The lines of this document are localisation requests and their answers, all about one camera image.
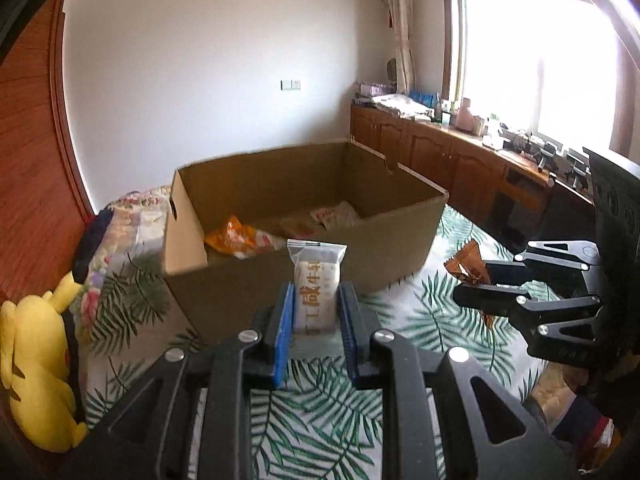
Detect brown gold snack packet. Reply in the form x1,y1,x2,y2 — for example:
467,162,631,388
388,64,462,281
444,238,497,328

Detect white nougat snack packet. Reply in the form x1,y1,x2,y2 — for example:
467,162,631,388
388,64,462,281
286,240,347,335

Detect wooden sideboard cabinet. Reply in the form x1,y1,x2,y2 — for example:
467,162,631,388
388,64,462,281
350,103,596,249

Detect yellow Pikachu plush toy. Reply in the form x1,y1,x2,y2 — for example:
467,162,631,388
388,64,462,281
1,273,88,453

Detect floral quilt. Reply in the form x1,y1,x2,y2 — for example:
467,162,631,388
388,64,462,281
70,185,170,344

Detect pink bottle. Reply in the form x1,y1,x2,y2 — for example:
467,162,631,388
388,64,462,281
454,98,475,133

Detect palm leaf print bedsheet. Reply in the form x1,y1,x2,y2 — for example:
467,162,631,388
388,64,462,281
61,208,552,479

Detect orange snack packet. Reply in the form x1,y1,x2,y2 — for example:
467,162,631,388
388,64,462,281
204,216,286,259

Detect brown cardboard box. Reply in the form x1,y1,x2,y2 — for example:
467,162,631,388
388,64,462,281
162,141,448,344

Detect red white snack packet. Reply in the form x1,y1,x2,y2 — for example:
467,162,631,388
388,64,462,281
309,200,360,231

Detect stacked papers on cabinet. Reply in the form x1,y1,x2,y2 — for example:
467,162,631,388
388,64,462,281
354,81,435,122

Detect wooden headboard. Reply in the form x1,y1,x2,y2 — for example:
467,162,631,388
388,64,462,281
0,0,93,301

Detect beige curtain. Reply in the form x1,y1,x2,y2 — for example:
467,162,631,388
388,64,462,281
387,0,416,94

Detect wall switch plate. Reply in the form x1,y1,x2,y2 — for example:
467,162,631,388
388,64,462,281
281,79,302,91

